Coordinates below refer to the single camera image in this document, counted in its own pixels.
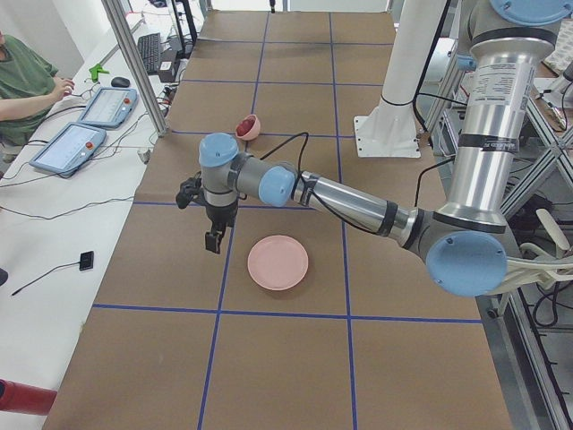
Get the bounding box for blue teach pendant near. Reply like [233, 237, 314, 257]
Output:
[30, 123, 107, 177]

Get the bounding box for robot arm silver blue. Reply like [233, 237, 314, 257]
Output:
[199, 1, 572, 297]

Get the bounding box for blue teach pendant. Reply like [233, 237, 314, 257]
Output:
[30, 123, 107, 177]
[78, 87, 138, 129]

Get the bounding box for red cylinder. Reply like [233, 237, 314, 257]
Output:
[0, 380, 57, 416]

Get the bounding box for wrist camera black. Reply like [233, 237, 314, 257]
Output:
[175, 171, 201, 210]

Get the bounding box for pink bowl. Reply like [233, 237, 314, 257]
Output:
[235, 114, 261, 142]

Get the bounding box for blue teach pendant far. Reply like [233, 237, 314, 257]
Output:
[78, 87, 138, 129]

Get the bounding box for small black square device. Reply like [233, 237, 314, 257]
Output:
[79, 251, 95, 271]

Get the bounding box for black keyboard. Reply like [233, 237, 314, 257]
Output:
[137, 32, 161, 75]

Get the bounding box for aluminium frame post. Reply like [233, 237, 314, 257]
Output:
[101, 0, 167, 137]

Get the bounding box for red apple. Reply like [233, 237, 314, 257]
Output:
[235, 117, 254, 136]

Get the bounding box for person in green shirt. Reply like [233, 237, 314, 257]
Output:
[1, 34, 75, 156]

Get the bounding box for eyeglasses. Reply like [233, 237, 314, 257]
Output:
[70, 82, 101, 101]

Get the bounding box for black computer mouse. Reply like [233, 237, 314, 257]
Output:
[110, 76, 131, 88]

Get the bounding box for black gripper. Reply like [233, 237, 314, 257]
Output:
[204, 203, 237, 254]

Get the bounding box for green plastic clamp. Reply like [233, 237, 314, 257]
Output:
[89, 63, 110, 82]

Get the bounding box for grey office chair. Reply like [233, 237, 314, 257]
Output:
[492, 209, 572, 295]

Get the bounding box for pink round plate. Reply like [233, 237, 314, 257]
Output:
[247, 235, 309, 291]

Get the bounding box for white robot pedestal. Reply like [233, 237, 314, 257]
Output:
[354, 0, 449, 159]

